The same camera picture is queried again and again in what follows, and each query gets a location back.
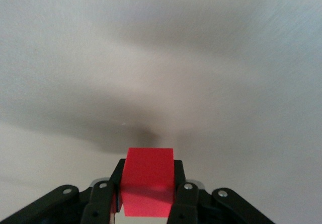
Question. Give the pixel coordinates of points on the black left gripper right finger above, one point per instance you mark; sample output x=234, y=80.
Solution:
x=187, y=204

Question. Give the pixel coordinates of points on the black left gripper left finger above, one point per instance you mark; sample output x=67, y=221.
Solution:
x=98, y=204

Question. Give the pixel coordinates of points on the small red cube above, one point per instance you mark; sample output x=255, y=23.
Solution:
x=147, y=173

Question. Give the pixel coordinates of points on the large table cover mat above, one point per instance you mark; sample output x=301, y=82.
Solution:
x=161, y=45

